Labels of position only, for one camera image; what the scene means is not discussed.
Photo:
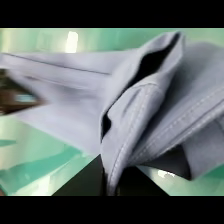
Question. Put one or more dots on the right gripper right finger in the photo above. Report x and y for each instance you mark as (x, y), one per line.
(138, 183)

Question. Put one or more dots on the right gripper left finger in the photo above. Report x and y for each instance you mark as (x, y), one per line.
(86, 181)

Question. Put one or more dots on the pale blue shirt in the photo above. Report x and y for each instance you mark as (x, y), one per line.
(140, 110)

